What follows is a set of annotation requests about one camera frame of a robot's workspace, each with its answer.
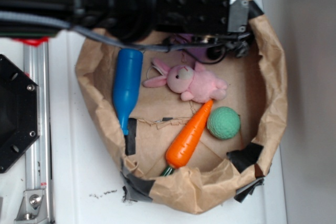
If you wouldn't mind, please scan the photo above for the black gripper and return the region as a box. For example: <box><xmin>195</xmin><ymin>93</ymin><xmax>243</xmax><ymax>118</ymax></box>
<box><xmin>157</xmin><ymin>0</ymin><xmax>249</xmax><ymax>37</ymax></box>

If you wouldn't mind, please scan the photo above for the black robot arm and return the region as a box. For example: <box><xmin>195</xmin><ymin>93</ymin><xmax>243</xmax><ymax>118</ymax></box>
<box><xmin>1</xmin><ymin>0</ymin><xmax>249</xmax><ymax>42</ymax></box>

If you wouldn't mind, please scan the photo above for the pink plush bunny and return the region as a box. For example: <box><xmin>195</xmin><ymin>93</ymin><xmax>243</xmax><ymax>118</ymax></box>
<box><xmin>143</xmin><ymin>58</ymin><xmax>228</xmax><ymax>103</ymax></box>

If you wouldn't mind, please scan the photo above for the blue plastic bottle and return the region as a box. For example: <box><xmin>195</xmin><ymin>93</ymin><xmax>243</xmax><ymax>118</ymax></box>
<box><xmin>112</xmin><ymin>49</ymin><xmax>143</xmax><ymax>135</ymax></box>

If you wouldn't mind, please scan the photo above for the green foam ball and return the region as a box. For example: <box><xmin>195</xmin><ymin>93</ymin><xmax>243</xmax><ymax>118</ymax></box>
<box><xmin>207</xmin><ymin>106</ymin><xmax>241</xmax><ymax>140</ymax></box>

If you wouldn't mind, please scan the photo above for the brown paper bag bin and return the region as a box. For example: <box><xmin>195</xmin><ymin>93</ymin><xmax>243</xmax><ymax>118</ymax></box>
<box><xmin>76</xmin><ymin>0</ymin><xmax>287</xmax><ymax>214</ymax></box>

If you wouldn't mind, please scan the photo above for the orange plastic carrot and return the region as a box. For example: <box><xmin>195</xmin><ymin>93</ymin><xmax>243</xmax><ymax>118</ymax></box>
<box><xmin>160</xmin><ymin>100</ymin><xmax>214</xmax><ymax>176</ymax></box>

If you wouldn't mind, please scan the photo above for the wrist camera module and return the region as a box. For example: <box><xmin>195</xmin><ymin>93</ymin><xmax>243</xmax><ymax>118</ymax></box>
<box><xmin>191</xmin><ymin>34</ymin><xmax>253</xmax><ymax>62</ymax></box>

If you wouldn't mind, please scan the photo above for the grey braided cable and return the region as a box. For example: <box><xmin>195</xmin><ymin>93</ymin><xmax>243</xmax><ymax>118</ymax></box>
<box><xmin>0</xmin><ymin>10</ymin><xmax>211</xmax><ymax>53</ymax></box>

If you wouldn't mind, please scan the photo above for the aluminium extrusion rail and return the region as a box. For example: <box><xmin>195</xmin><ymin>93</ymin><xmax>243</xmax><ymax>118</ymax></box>
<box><xmin>13</xmin><ymin>40</ymin><xmax>56</xmax><ymax>224</ymax></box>

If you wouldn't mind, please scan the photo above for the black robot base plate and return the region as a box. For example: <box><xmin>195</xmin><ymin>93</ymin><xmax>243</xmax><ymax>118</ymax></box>
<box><xmin>1</xmin><ymin>55</ymin><xmax>39</xmax><ymax>174</ymax></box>

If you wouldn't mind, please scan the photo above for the metal corner bracket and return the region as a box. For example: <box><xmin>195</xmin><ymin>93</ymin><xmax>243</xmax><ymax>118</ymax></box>
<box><xmin>14</xmin><ymin>189</ymin><xmax>49</xmax><ymax>224</ymax></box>

